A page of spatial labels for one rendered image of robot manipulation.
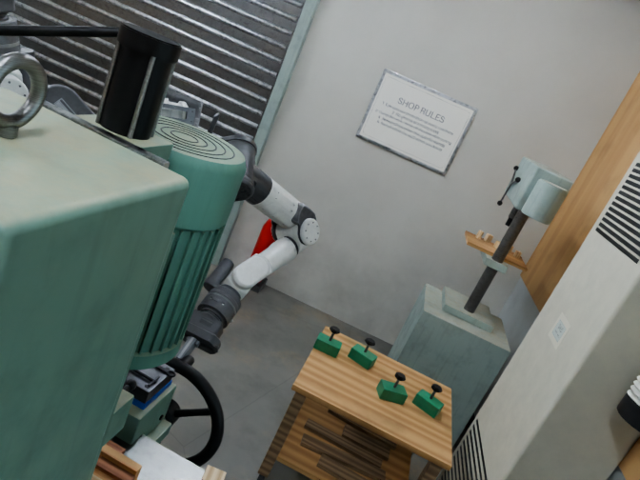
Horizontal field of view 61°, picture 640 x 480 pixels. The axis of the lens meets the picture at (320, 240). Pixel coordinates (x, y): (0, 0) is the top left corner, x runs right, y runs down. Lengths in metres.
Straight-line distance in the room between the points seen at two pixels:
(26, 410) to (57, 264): 0.13
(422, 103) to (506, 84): 0.51
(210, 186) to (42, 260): 0.32
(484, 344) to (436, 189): 1.19
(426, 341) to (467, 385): 0.32
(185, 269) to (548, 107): 3.16
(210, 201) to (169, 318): 0.18
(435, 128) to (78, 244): 3.28
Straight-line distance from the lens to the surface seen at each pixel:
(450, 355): 2.93
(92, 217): 0.41
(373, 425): 2.13
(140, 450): 1.12
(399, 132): 3.59
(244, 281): 1.38
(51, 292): 0.41
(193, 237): 0.69
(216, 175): 0.66
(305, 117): 3.69
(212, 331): 1.33
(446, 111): 3.59
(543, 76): 3.67
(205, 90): 3.86
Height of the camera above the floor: 1.67
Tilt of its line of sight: 18 degrees down
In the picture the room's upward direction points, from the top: 24 degrees clockwise
